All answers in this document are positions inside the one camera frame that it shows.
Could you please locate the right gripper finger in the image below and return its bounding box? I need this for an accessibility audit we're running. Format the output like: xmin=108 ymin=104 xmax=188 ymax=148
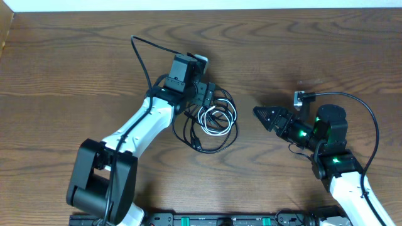
xmin=260 ymin=118 xmax=276 ymax=132
xmin=253 ymin=106 xmax=284 ymax=121

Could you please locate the white USB cable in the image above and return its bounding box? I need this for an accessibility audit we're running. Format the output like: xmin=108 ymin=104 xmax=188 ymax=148
xmin=197 ymin=98 xmax=238 ymax=136

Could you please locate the black USB cable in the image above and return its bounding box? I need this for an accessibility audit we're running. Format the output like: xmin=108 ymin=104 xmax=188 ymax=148
xmin=171 ymin=87 xmax=239 ymax=154

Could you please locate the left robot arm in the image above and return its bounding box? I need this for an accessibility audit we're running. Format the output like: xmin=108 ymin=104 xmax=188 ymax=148
xmin=66 ymin=53 xmax=209 ymax=225

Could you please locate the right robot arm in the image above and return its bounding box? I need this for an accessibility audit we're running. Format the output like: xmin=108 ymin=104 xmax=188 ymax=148
xmin=253 ymin=91 xmax=394 ymax=225

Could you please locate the cardboard panel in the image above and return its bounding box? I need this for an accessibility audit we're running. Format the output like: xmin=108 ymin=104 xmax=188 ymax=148
xmin=0 ymin=0 xmax=14 ymax=55

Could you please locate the left camera cable black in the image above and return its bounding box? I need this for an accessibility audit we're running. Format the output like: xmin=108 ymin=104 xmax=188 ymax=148
xmin=100 ymin=35 xmax=183 ymax=226

